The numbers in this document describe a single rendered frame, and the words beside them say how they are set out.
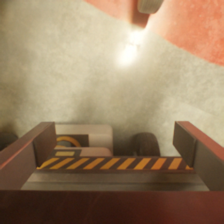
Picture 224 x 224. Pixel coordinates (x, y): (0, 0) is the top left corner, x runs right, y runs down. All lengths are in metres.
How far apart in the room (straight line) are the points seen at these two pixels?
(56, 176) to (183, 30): 0.52
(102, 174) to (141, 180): 0.06
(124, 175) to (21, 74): 0.48
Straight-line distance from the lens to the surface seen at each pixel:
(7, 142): 0.63
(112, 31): 0.54
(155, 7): 0.44
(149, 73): 0.54
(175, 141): 0.17
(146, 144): 0.46
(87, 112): 0.56
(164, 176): 0.28
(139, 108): 0.56
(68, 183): 0.29
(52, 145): 0.17
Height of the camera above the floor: 0.53
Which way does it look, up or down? 74 degrees down
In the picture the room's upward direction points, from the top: 175 degrees counter-clockwise
